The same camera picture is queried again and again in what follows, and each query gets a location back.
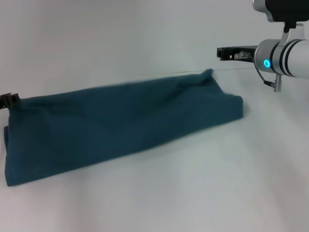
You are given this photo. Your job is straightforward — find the dark teal blue shirt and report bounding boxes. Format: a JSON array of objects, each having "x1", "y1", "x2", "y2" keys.
[{"x1": 3, "y1": 68, "x2": 244, "y2": 187}]

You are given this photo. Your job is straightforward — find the right gripper cable with connector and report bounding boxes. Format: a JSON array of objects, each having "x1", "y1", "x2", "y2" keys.
[{"x1": 234, "y1": 51, "x2": 283, "y2": 92}]

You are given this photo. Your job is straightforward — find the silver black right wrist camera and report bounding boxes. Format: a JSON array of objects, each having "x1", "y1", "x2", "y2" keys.
[{"x1": 252, "y1": 0, "x2": 309, "y2": 47}]

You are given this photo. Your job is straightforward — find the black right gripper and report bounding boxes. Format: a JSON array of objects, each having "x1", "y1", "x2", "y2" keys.
[{"x1": 216, "y1": 44, "x2": 260, "y2": 64}]

